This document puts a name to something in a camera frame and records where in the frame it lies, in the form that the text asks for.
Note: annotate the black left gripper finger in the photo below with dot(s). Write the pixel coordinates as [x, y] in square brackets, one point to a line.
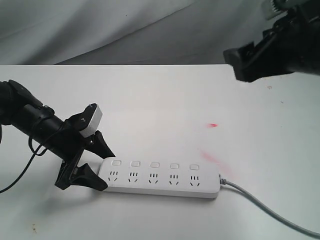
[84, 176]
[96, 144]

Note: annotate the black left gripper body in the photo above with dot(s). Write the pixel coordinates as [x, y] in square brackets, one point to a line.
[69, 145]

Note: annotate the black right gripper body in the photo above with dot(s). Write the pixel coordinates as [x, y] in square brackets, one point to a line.
[293, 42]

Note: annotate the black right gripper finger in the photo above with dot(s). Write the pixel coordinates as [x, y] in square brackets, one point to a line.
[252, 71]
[239, 56]

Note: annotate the white five-outlet power strip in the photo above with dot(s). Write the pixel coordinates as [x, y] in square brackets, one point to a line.
[191, 179]

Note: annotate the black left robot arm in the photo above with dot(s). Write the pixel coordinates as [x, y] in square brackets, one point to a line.
[19, 108]

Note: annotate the grey backdrop cloth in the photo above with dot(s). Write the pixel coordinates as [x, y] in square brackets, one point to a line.
[126, 32]

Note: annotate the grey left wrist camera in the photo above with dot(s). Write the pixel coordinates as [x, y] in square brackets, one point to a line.
[86, 122]

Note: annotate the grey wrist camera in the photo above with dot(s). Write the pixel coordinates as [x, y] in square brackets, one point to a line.
[273, 8]
[86, 122]

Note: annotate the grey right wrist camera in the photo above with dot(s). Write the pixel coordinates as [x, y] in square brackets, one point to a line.
[273, 8]

